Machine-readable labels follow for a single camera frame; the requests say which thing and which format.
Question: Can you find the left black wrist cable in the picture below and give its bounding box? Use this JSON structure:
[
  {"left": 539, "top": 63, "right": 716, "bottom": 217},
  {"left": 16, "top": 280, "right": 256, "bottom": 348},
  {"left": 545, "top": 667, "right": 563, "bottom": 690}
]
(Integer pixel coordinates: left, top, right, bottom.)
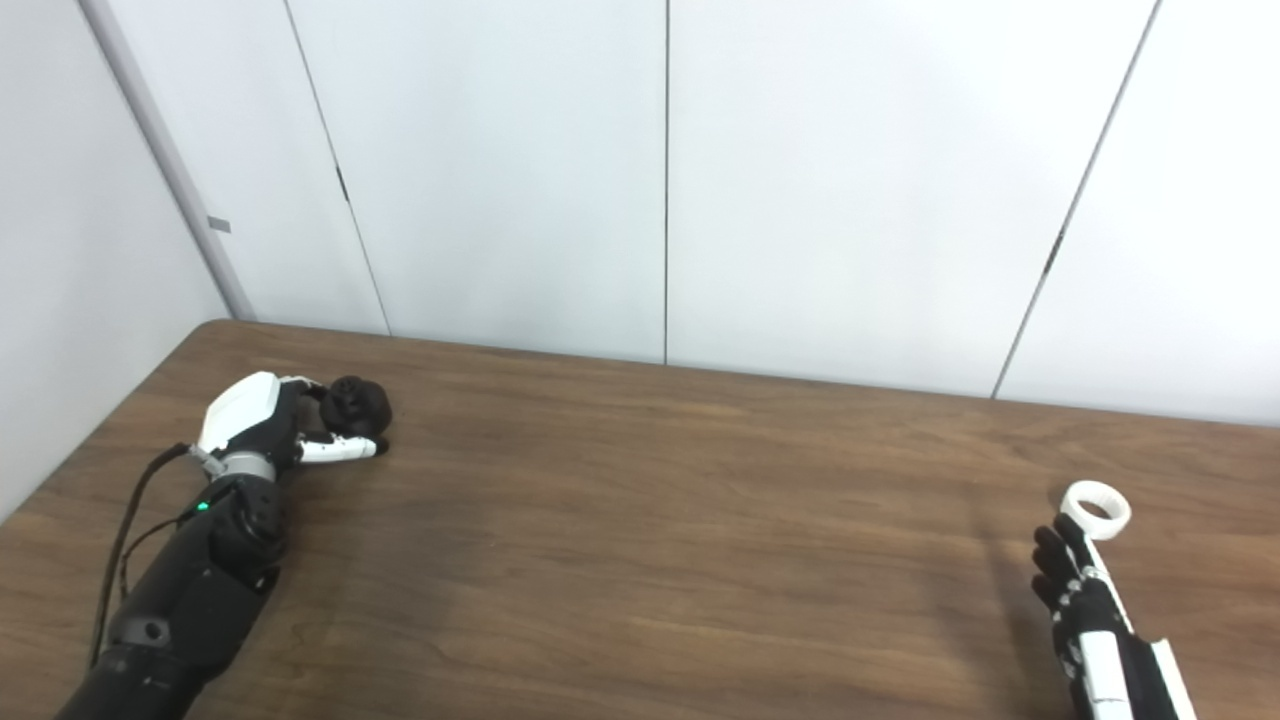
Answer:
[{"left": 88, "top": 443, "right": 216, "bottom": 669}]

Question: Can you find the white ring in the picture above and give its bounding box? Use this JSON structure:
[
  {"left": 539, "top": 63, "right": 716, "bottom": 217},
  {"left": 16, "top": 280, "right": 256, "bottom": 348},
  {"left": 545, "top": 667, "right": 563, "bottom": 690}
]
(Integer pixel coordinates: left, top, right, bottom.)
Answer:
[{"left": 1060, "top": 481, "right": 1132, "bottom": 542}]

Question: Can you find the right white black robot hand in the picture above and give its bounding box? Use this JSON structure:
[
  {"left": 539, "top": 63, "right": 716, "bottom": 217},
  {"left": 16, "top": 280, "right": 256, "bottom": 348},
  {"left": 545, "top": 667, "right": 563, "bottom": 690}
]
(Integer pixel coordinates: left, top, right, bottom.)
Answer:
[{"left": 1030, "top": 513, "right": 1198, "bottom": 720}]

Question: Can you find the round black part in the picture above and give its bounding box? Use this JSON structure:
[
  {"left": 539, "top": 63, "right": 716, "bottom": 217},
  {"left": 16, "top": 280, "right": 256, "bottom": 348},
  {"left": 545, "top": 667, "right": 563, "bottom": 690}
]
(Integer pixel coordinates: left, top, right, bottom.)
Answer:
[{"left": 320, "top": 376, "right": 393, "bottom": 441}]

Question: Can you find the gray wall corner post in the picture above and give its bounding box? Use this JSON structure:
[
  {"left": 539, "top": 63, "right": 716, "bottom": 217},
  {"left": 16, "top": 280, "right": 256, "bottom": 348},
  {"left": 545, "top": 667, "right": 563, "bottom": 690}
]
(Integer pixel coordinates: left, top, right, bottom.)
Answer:
[{"left": 78, "top": 0, "right": 257, "bottom": 323}]

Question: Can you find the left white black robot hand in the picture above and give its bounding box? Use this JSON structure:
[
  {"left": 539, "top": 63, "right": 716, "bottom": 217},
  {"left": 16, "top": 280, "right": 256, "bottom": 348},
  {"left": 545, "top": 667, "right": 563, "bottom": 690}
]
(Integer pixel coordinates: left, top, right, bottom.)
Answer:
[{"left": 197, "top": 372, "right": 391, "bottom": 476}]

